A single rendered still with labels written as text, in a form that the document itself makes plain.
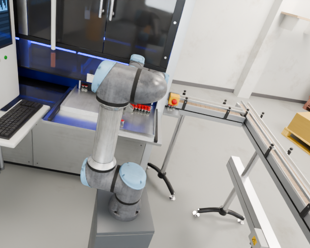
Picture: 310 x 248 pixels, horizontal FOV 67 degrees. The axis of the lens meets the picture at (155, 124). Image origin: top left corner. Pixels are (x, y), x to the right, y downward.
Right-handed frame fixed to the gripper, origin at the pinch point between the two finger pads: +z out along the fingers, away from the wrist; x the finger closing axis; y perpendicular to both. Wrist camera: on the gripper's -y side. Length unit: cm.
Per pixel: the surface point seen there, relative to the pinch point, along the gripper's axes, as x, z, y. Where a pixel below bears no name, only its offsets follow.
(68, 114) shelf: 1.5, 10.4, -32.3
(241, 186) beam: 6, 46, 100
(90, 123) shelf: -3.6, 10.3, -17.5
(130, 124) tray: 4.6, 10.0, 6.1
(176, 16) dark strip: 30, -55, 19
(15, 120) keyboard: -8, 16, -59
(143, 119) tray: 13.4, 10.0, 14.1
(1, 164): 11, 74, -83
